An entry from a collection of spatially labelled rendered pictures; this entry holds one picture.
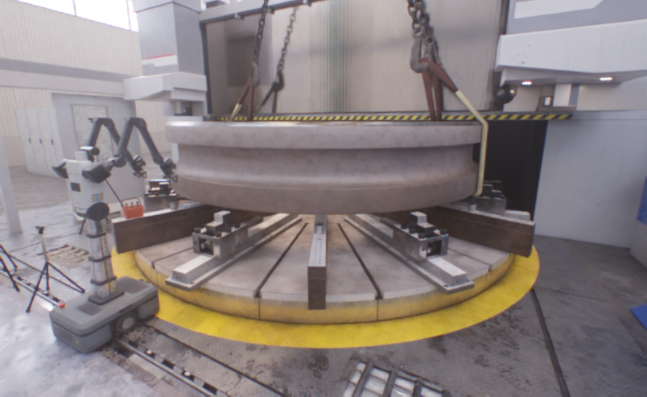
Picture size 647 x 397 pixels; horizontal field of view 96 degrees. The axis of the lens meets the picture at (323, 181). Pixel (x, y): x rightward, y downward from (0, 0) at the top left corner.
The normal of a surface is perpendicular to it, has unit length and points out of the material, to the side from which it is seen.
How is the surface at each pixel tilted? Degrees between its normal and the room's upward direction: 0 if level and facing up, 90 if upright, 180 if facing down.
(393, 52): 90
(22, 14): 90
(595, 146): 90
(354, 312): 90
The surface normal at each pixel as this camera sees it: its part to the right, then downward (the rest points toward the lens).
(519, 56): -0.46, 0.18
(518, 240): -0.72, 0.14
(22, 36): 0.89, 0.09
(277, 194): -0.18, 0.19
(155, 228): 0.70, 0.15
